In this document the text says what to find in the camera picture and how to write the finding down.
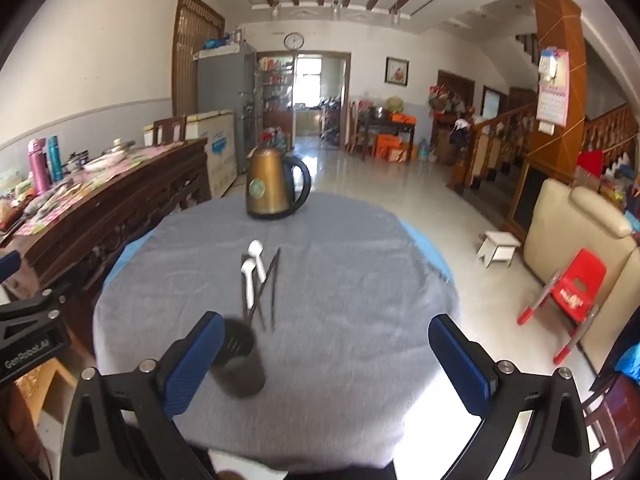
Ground grey tablecloth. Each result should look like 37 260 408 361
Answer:
92 191 461 471

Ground light blue under cloth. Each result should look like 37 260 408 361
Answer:
102 220 453 301

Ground framed wall picture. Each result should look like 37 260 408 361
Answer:
385 57 410 86

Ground carved wooden sideboard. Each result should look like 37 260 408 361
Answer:
0 139 211 311

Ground dark wooden chair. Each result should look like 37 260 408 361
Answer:
152 116 187 147

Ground bronze electric kettle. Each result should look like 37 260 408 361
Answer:
245 144 312 220

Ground dark chopstick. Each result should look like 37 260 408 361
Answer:
244 249 280 322
252 285 268 332
270 247 282 332

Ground white chest freezer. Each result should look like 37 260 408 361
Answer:
143 110 238 198

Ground wooden staircase railing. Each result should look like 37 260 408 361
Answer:
447 102 640 191

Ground white dish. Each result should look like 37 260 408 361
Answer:
82 152 126 172

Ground small white stool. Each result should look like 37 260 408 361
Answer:
476 230 521 268

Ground teal water bottle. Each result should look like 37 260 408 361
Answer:
46 136 64 182

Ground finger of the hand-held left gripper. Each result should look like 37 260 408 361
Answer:
0 285 68 328
0 251 22 286

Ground red plastic child chair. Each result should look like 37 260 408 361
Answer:
517 248 608 365

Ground dark utensil holder cup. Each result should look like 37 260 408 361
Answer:
210 317 267 398

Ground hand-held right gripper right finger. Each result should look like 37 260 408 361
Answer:
428 313 593 480

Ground wooden pillar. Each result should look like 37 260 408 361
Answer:
520 0 587 186

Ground wooden lattice door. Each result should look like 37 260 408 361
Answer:
172 0 226 116

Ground pink wall calendar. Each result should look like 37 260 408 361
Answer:
536 49 571 136

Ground colourful printed table mat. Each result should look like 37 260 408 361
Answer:
15 142 186 236

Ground orange cardboard boxes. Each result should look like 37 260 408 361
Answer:
375 134 413 162

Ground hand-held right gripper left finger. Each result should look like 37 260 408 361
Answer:
60 311 226 480

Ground dark wooden armchair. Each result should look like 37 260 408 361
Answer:
580 375 640 480

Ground dark wooden side table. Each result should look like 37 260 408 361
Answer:
356 110 417 161

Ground beige leather sofa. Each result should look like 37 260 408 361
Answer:
524 177 640 376

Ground grey refrigerator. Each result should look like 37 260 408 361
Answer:
196 42 257 171

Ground pink water bottle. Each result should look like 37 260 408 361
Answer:
27 139 51 196

